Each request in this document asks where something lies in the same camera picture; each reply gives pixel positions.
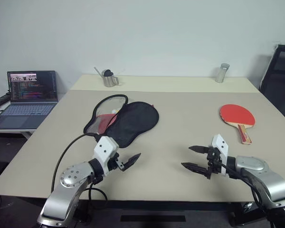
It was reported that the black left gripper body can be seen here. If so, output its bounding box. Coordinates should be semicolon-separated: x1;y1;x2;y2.
108;153;124;171

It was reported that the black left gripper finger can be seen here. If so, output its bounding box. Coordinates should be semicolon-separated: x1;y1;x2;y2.
122;152;142;167
121;158;138;172

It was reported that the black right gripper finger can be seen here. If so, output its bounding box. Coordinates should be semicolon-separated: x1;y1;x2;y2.
189;145;209;155
181;162;209;178

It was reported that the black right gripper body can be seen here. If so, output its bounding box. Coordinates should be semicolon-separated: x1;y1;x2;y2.
205;147;223;180

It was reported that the red and black paddle case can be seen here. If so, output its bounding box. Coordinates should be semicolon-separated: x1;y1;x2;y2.
83;94;160;149

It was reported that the red table tennis paddle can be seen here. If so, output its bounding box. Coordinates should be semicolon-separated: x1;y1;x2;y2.
219;104;256;145

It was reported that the black table underframe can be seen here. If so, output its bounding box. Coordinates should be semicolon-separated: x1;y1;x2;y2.
78;200;262;228

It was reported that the steel shaker bottle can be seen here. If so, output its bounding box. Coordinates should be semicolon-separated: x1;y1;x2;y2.
215;63;230;83

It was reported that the steel pitcher cup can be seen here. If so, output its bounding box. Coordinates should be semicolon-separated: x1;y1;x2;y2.
102;73;120;87

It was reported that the open grey laptop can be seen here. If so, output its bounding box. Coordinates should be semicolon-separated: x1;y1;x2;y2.
0;70;59;130

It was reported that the black office chair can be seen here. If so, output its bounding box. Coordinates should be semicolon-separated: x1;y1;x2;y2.
258;44;285;126

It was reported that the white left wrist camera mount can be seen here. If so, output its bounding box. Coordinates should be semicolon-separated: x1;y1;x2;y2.
93;136;120;177

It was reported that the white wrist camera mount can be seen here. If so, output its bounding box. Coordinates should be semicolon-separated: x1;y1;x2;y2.
211;134;229;176
93;136;120;177

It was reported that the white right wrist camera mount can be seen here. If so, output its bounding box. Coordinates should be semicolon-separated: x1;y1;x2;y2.
211;134;229;176

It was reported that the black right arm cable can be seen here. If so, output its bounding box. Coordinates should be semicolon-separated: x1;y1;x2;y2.
217;160;280;228

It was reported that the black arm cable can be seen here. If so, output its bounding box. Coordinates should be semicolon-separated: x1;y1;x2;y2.
51;133;108;221
217;160;280;228

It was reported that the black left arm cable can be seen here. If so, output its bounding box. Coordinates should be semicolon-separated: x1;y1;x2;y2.
51;133;108;221

